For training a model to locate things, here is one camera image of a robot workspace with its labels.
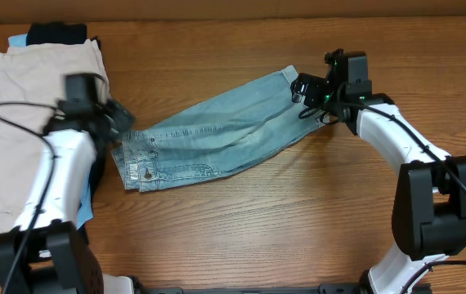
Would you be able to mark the black folded garment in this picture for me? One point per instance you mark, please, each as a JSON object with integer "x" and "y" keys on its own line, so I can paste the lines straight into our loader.
{"x": 57, "y": 32}

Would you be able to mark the beige folded shorts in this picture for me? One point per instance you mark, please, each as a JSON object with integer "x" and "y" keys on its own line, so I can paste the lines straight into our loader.
{"x": 12, "y": 143}

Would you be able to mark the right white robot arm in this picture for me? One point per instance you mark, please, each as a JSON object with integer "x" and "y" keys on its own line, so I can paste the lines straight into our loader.
{"x": 429, "y": 210}

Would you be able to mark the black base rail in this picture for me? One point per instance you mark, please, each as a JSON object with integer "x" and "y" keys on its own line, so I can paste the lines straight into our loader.
{"x": 249, "y": 290}

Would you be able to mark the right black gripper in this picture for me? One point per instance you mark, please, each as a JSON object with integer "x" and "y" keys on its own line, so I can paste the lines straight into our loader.
{"x": 298, "y": 90}

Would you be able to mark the light blue denim shorts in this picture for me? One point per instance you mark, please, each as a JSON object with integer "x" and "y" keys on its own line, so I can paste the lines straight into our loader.
{"x": 216, "y": 138}

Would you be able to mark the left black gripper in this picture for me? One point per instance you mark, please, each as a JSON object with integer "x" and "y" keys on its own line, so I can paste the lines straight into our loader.
{"x": 123, "y": 118}

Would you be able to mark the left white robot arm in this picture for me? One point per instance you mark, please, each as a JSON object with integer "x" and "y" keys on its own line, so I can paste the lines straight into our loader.
{"x": 44, "y": 252}

